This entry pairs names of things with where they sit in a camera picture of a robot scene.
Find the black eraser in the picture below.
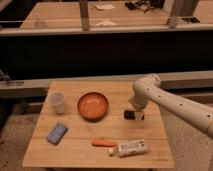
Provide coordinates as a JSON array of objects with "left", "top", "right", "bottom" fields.
[{"left": 124, "top": 110, "right": 135, "bottom": 120}]

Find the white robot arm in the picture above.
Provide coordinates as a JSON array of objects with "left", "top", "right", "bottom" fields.
[{"left": 130, "top": 74, "right": 213, "bottom": 139}]

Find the white ceramic cup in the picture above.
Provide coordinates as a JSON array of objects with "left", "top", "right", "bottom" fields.
[{"left": 48, "top": 92, "right": 65, "bottom": 114}]

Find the white tube with cap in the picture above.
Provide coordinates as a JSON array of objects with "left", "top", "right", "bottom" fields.
[{"left": 107, "top": 139, "right": 148, "bottom": 158}]

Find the orange carrot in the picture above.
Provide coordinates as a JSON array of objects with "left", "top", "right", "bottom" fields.
[{"left": 91, "top": 139, "right": 117, "bottom": 147}]

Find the orange bowl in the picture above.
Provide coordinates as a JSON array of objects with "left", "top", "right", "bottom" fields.
[{"left": 77, "top": 92, "right": 109, "bottom": 121}]

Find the wooden table board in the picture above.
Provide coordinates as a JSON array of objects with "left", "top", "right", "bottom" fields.
[{"left": 23, "top": 81, "right": 174, "bottom": 169}]

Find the blue sponge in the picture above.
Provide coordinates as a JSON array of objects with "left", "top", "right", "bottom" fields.
[{"left": 47, "top": 123, "right": 68, "bottom": 145}]

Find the folded white paper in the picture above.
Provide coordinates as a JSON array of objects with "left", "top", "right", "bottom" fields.
[{"left": 95, "top": 19, "right": 117, "bottom": 27}]

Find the white paper sheet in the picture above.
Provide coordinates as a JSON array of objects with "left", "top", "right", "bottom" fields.
[{"left": 95, "top": 4, "right": 116, "bottom": 10}]

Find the black cables bundle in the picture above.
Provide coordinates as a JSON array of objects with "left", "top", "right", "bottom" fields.
[{"left": 124, "top": 0, "right": 165, "bottom": 13}]

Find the grey metal post right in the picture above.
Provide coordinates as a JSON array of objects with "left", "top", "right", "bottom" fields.
[{"left": 167, "top": 0, "right": 185, "bottom": 28}]

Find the grey metal post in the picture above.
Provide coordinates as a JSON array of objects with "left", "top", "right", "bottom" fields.
[
  {"left": 79, "top": 0, "right": 90, "bottom": 31},
  {"left": 167, "top": 0, "right": 185, "bottom": 28}
]

